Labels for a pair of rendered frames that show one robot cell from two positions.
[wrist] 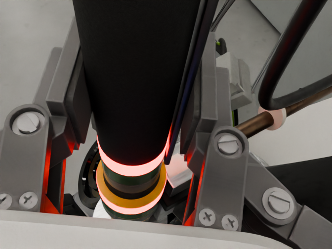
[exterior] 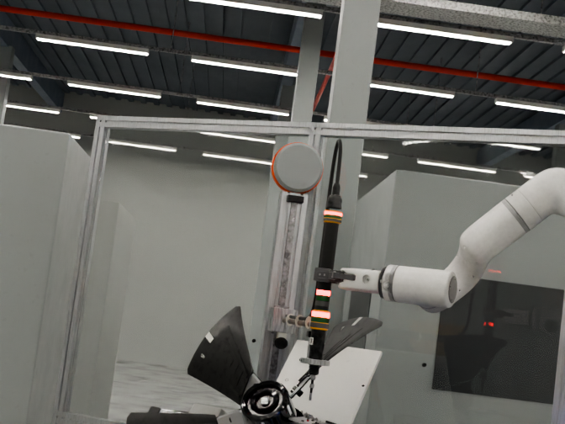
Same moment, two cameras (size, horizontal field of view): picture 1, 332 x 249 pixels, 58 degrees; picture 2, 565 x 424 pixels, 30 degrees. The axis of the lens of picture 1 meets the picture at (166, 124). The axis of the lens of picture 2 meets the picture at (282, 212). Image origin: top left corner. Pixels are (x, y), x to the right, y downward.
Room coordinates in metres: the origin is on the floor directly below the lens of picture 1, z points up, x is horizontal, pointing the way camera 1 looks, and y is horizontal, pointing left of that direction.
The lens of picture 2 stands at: (-1.24, 2.17, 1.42)
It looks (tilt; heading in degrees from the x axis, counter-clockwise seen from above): 6 degrees up; 304
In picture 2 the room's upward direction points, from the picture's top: 7 degrees clockwise
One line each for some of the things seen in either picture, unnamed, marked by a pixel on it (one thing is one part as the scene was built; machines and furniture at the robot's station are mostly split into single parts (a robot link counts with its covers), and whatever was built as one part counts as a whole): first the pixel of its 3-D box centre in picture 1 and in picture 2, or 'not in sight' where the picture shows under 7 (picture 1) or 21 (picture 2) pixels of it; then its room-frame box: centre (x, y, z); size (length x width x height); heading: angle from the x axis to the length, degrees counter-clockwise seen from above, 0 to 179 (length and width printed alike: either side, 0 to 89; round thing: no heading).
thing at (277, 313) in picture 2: not in sight; (282, 320); (0.48, -0.46, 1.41); 0.10 x 0.07 x 0.08; 131
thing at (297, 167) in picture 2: not in sight; (297, 168); (0.54, -0.53, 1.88); 0.17 x 0.15 x 0.16; 6
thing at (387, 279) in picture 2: not in sight; (392, 283); (-0.10, 0.00, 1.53); 0.09 x 0.03 x 0.08; 97
